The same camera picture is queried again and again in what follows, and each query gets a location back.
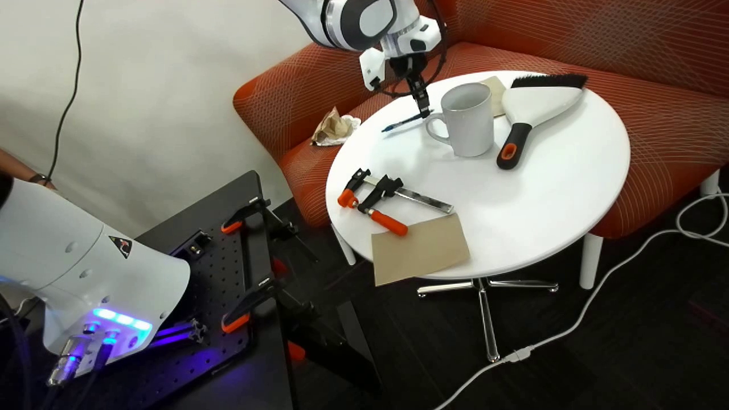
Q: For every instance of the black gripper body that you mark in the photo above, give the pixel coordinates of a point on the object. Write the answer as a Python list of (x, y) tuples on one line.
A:
[(407, 57)]

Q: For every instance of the blue pen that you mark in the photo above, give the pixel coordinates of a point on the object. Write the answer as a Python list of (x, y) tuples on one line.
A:
[(407, 120)]

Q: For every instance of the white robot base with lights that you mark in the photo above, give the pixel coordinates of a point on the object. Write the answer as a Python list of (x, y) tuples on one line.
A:
[(82, 274)]

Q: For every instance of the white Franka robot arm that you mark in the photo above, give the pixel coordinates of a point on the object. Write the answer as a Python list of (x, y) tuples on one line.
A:
[(357, 15)]

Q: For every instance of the white ceramic mug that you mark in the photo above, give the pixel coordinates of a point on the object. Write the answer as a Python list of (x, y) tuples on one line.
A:
[(469, 127)]

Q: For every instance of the crumpled paper scrap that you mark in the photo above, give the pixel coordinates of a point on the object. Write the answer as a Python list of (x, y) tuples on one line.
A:
[(333, 128)]

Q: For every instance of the round white table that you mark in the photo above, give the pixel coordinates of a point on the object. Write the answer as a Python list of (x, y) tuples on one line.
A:
[(532, 196)]

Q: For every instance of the white furniture leg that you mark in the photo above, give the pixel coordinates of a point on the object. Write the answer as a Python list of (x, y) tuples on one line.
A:
[(590, 262), (346, 252), (712, 183)]

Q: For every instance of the chrome table base legs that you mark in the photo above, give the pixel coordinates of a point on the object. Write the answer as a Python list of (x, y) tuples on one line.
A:
[(486, 303)]

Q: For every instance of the black clamp with orange grip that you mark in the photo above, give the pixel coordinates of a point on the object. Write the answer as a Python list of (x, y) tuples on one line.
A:
[(243, 321), (232, 226)]

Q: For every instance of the orange patterned sofa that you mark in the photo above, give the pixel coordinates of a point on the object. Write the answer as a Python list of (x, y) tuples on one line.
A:
[(668, 114)]

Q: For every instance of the black perforated mounting table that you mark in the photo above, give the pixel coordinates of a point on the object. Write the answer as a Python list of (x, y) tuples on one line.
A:
[(220, 303)]

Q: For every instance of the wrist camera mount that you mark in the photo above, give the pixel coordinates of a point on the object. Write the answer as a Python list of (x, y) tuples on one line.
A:
[(371, 70)]

